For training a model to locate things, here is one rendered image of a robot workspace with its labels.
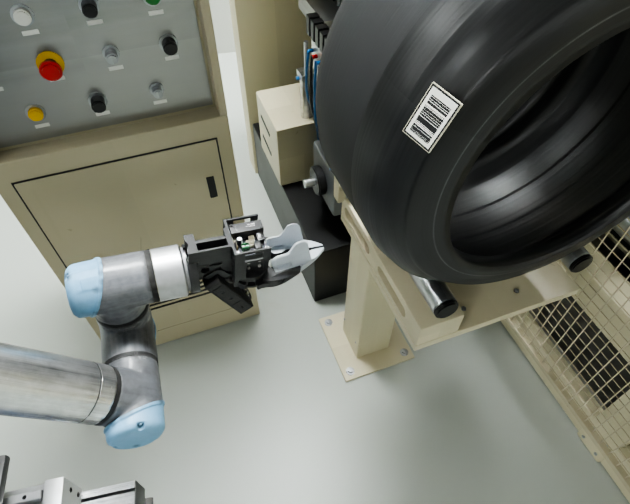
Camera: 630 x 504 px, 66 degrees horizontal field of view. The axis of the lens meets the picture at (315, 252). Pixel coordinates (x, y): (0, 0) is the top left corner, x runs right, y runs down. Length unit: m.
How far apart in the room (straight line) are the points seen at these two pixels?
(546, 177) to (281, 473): 1.15
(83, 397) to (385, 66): 0.52
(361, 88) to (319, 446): 1.28
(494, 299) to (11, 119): 1.08
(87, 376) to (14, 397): 0.08
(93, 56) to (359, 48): 0.69
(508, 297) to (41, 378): 0.80
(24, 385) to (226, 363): 1.25
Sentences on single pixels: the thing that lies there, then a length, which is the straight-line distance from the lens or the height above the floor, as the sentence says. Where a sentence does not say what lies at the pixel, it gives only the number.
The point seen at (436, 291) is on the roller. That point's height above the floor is 0.92.
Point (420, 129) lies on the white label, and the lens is 0.54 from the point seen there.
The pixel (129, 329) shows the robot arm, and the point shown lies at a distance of 0.75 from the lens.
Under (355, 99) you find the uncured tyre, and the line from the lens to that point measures 0.62.
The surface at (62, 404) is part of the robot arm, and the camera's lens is 0.65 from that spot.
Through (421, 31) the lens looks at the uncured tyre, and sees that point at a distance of 0.56.
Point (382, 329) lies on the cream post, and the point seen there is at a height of 0.16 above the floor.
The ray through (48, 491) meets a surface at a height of 0.67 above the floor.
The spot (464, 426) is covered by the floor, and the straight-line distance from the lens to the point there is 1.77.
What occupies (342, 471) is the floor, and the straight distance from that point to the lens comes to 1.66.
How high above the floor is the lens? 1.60
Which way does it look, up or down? 51 degrees down
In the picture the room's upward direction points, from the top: straight up
